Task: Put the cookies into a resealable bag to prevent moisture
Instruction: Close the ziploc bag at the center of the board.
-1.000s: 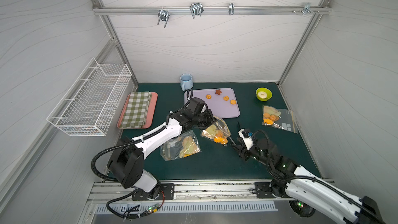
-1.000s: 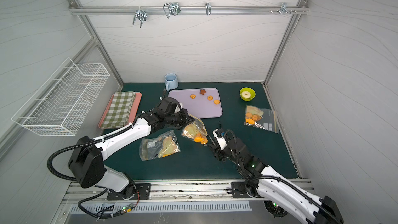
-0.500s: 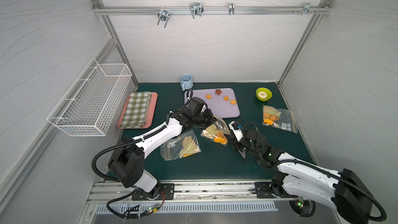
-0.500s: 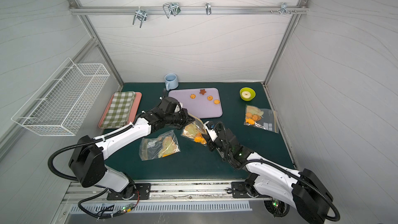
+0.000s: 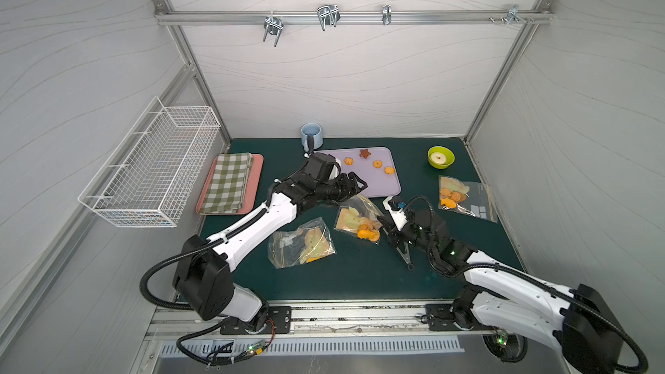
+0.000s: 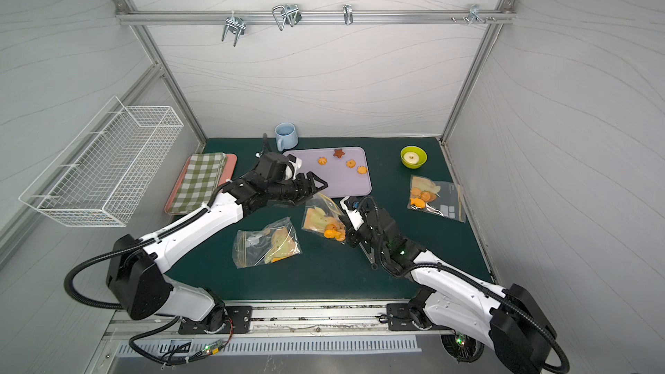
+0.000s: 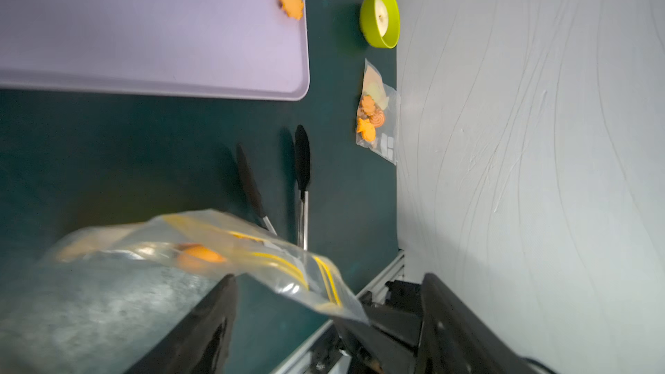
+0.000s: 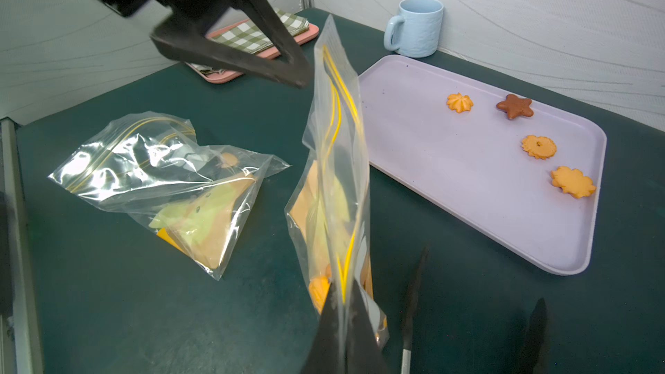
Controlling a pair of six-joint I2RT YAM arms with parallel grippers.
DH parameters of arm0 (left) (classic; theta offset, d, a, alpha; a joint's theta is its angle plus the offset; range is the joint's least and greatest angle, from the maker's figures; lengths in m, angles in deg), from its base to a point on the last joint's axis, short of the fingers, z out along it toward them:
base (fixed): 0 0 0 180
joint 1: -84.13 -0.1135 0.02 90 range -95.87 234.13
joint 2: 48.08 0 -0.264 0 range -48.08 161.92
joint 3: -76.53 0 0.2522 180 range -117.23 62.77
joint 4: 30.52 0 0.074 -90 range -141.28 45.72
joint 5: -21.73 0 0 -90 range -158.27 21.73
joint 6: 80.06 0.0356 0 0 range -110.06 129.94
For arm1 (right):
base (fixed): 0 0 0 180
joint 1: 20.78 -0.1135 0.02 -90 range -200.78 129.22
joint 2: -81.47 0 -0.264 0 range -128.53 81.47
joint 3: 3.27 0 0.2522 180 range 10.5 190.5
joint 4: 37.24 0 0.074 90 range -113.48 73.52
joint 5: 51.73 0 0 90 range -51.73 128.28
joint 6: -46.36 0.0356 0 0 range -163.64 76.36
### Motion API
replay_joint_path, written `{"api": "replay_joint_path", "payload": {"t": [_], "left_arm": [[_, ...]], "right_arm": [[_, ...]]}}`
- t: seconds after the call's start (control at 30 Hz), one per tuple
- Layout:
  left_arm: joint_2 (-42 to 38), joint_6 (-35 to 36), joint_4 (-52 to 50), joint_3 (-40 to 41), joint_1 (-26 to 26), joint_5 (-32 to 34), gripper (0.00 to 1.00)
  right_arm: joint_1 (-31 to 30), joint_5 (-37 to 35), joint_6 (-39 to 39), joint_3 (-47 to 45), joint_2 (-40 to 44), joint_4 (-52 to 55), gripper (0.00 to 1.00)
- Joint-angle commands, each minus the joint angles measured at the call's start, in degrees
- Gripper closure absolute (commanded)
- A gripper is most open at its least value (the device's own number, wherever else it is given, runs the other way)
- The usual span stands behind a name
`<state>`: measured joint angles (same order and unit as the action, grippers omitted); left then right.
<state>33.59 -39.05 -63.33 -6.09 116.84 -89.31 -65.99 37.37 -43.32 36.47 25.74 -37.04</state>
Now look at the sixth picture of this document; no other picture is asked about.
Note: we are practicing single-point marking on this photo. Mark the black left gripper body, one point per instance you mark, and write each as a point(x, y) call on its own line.
point(312, 184)

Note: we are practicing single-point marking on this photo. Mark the clear zip bag underneath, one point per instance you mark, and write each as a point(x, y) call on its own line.
point(323, 217)

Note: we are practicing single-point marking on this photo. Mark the lavender plastic tray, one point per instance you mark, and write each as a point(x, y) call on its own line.
point(342, 181)

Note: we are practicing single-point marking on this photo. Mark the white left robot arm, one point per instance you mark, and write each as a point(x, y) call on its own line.
point(137, 267)

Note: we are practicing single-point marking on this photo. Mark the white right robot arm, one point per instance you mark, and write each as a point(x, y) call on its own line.
point(506, 320)

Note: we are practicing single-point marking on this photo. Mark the clear zip bag with duck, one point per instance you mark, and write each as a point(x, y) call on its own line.
point(275, 242)

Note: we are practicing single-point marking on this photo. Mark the light blue ceramic mug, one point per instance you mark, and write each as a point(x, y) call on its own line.
point(286, 136)

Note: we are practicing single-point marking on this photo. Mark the pink tray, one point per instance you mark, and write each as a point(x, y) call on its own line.
point(228, 169)

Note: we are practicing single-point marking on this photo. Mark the green plastic bowl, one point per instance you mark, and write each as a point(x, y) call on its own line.
point(421, 152)

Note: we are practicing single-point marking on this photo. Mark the green checkered cloth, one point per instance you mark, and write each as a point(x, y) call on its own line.
point(200, 182)

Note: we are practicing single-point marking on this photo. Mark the metal hook clamp middle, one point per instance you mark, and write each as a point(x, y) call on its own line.
point(285, 15)

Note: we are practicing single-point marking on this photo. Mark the metal hook clamp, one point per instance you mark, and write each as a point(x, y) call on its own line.
point(285, 15)
point(474, 17)
point(234, 27)

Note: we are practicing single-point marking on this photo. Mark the metal hook clamp left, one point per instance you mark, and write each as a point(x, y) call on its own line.
point(234, 27)

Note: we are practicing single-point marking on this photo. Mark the metal hook small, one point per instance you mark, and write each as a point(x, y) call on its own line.
point(348, 14)

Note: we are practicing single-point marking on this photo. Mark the white vent strip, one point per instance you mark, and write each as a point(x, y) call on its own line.
point(346, 345)

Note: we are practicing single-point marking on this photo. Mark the metal hook clamp right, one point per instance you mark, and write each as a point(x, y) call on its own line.
point(474, 17)

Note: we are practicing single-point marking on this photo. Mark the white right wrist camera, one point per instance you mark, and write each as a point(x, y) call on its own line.
point(350, 207)

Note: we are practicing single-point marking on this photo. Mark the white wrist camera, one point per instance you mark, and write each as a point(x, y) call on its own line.
point(293, 167)
point(350, 207)

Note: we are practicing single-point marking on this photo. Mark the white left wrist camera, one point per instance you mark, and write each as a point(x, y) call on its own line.
point(293, 167)

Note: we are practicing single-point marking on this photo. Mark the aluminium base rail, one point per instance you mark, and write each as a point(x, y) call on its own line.
point(330, 318)

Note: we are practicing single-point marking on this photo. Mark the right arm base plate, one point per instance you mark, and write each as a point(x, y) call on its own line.
point(405, 317)

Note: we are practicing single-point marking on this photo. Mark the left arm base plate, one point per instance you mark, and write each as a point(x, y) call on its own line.
point(234, 319)

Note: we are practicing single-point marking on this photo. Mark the white wire basket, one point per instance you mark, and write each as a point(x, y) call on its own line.
point(100, 177)

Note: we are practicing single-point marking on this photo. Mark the aluminium top rail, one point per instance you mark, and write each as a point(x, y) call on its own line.
point(309, 17)

